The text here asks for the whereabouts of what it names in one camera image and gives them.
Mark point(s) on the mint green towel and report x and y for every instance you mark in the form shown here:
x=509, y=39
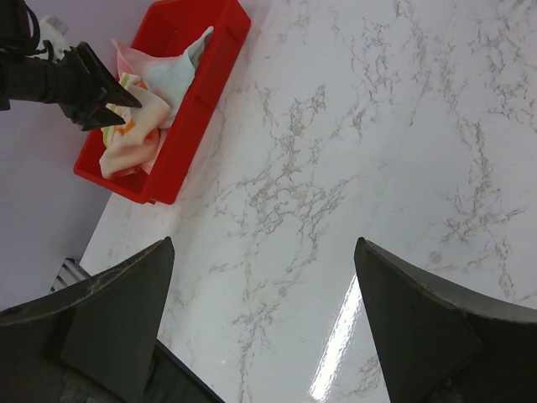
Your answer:
x=170, y=78

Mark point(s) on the red plastic bin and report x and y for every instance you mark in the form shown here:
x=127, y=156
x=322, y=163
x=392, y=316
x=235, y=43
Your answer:
x=167, y=28

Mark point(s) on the pink patterned towel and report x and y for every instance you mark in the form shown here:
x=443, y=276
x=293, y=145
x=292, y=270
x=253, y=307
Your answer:
x=136, y=62

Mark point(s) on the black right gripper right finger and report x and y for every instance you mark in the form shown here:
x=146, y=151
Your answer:
x=438, y=341

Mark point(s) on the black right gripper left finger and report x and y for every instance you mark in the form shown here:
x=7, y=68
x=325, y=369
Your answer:
x=92, y=340

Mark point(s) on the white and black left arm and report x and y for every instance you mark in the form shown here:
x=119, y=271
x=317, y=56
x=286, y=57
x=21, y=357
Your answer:
x=21, y=34

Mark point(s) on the orange fox towel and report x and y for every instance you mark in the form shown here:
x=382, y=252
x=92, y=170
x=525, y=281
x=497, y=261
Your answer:
x=136, y=140

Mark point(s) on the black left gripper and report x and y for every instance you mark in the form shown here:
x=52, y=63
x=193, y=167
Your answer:
x=74, y=83

